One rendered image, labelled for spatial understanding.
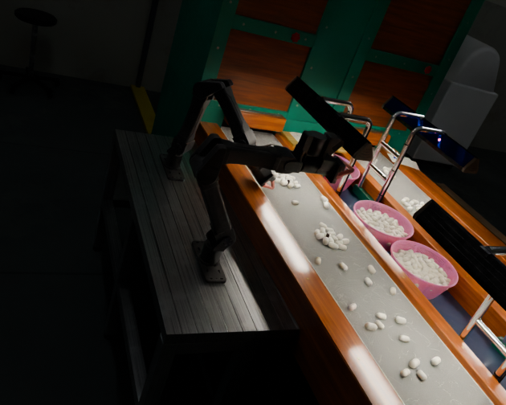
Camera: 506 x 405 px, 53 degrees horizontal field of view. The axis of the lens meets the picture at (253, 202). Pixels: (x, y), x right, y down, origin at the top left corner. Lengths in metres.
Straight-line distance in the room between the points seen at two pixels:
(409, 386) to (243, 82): 1.53
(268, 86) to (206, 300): 1.27
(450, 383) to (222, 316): 0.67
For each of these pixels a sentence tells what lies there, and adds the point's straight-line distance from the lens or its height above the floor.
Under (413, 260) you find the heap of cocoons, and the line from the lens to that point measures 2.04.
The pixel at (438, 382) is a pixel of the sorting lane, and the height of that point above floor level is 0.74.
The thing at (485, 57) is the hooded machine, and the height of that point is 1.17.
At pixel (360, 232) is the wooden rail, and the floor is 0.76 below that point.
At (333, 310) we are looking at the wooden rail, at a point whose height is 0.76.
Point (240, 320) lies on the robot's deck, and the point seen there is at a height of 0.67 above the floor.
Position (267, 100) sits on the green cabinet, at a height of 0.92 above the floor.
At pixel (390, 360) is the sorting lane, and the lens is 1.54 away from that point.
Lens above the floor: 1.67
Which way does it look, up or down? 29 degrees down
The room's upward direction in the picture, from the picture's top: 20 degrees clockwise
